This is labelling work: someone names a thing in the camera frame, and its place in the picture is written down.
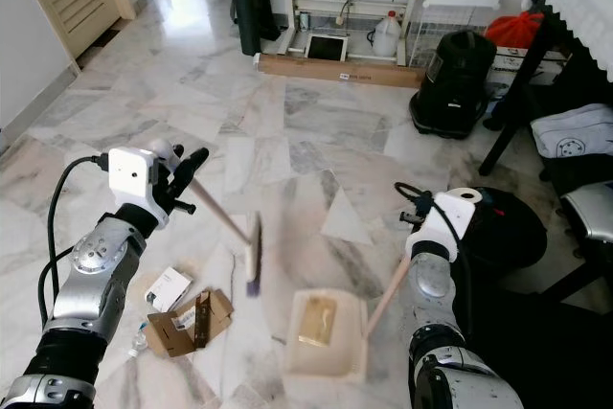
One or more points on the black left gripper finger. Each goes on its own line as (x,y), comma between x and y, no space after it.
(192,174)

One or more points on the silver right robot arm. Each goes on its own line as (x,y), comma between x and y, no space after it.
(431,284)

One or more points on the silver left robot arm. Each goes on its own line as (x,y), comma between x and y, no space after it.
(96,265)

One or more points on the small white paper box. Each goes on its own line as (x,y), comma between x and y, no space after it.
(168,286)

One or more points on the small open cardboard box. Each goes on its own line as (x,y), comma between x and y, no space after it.
(187,332)

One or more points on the clear plastic bottle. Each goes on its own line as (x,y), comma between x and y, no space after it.
(139,342)

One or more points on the tall black cylinder bag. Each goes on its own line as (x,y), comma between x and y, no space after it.
(254,2)

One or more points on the white-framed tablet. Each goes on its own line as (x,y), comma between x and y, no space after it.
(327,47)

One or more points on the golden snack wrapper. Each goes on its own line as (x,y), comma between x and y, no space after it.
(317,321)

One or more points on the long brown cardboard box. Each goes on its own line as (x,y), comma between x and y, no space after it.
(374,72)

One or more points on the white plastic jug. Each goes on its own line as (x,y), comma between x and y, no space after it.
(386,38)

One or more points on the black canister vacuum cleaner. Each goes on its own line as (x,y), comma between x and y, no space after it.
(455,88)

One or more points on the black round stool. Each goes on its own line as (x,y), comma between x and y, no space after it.
(512,232)

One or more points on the red plastic bag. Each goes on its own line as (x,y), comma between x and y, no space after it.
(515,31)

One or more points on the white printed bag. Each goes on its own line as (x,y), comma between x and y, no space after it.
(575,133)

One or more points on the grey seat chair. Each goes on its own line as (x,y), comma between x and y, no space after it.
(589,208)

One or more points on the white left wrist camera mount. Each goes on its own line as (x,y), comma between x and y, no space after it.
(129,179)

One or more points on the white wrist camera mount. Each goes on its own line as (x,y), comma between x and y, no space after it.
(129,179)
(450,222)

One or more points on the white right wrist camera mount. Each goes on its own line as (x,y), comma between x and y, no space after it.
(450,222)

